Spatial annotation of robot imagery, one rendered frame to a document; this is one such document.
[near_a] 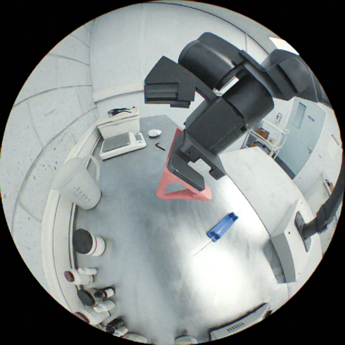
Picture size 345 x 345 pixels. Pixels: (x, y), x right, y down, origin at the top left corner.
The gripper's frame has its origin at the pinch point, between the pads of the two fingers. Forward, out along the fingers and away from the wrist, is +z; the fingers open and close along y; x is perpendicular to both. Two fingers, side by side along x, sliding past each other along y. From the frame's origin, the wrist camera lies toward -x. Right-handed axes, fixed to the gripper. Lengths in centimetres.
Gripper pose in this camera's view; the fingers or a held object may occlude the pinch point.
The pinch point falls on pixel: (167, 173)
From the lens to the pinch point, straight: 18.9
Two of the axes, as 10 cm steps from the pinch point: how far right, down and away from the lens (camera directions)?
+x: 7.8, 5.2, 3.3
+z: -6.1, 5.3, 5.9
